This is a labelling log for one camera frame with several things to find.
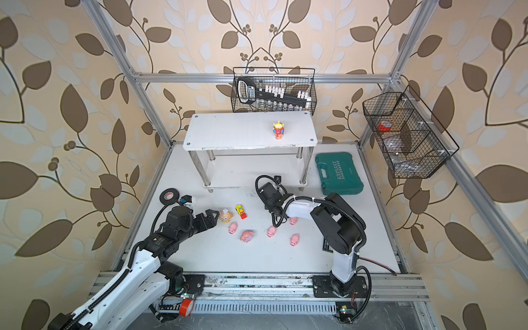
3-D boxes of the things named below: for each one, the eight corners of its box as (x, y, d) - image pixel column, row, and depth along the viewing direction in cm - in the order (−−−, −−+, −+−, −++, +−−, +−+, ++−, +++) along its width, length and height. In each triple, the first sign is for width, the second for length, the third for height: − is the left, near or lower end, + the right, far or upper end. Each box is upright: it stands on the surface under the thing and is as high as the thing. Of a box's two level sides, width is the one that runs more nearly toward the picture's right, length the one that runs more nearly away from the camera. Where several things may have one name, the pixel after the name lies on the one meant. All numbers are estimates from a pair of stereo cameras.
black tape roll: (159, 204, 99) (156, 201, 97) (164, 190, 104) (162, 188, 102) (176, 204, 99) (174, 201, 97) (180, 190, 104) (179, 188, 102)
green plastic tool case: (322, 194, 101) (324, 188, 96) (315, 157, 117) (316, 150, 113) (361, 194, 101) (365, 188, 97) (348, 157, 117) (351, 150, 113)
